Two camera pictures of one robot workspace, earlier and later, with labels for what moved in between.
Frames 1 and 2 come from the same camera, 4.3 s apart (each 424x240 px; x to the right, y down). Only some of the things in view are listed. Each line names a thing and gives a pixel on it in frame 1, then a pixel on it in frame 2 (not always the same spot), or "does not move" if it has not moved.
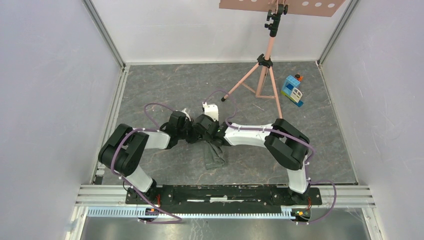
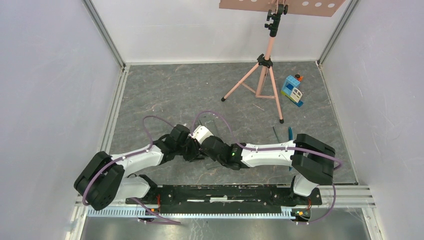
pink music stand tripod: (259, 80) does not move
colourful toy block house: (291, 89) does not move
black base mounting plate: (225, 199) does not move
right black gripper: (217, 122) to (213, 137)
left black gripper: (188, 123) to (195, 154)
